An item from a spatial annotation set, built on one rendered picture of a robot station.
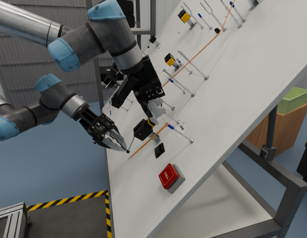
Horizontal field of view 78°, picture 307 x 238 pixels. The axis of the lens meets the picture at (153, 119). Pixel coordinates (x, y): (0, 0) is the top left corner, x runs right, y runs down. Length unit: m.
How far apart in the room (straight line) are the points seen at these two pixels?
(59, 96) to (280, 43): 0.64
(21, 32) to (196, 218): 0.82
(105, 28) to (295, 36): 0.45
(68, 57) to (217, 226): 0.74
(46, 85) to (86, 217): 1.41
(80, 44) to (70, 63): 0.05
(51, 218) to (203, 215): 1.45
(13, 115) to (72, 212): 1.40
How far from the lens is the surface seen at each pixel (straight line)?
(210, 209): 0.87
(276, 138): 2.59
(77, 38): 0.48
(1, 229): 1.83
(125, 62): 0.50
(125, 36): 0.49
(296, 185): 0.80
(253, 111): 0.50
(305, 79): 5.34
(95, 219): 1.87
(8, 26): 0.62
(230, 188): 0.98
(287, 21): 0.66
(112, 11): 0.48
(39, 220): 2.04
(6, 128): 0.68
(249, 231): 0.86
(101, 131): 0.64
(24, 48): 4.10
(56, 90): 0.68
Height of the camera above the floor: 1.46
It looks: 26 degrees down
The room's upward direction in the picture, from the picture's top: straight up
